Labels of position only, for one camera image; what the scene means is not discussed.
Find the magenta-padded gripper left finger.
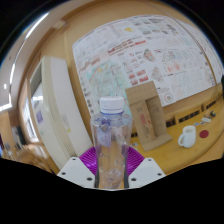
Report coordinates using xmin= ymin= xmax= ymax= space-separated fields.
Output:
xmin=57 ymin=146 xmax=98 ymax=189

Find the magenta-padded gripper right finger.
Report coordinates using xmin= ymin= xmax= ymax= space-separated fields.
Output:
xmin=124 ymin=146 xmax=167 ymax=190

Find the clear plastic water bottle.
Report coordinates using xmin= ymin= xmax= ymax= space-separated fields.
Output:
xmin=89 ymin=96 xmax=134 ymax=190

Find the white ceramic mug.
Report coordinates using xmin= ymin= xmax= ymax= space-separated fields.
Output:
xmin=177 ymin=125 xmax=198 ymax=149

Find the brown cardboard box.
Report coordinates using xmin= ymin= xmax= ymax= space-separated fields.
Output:
xmin=125 ymin=80 xmax=173 ymax=153

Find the white standing air conditioner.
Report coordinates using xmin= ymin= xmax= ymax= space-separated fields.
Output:
xmin=29 ymin=56 xmax=93 ymax=169

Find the flat round red coaster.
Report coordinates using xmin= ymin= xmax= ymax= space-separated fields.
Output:
xmin=199 ymin=129 xmax=210 ymax=139

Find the large printed wall poster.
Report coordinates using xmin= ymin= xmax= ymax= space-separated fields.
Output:
xmin=71 ymin=14 xmax=224 ymax=118

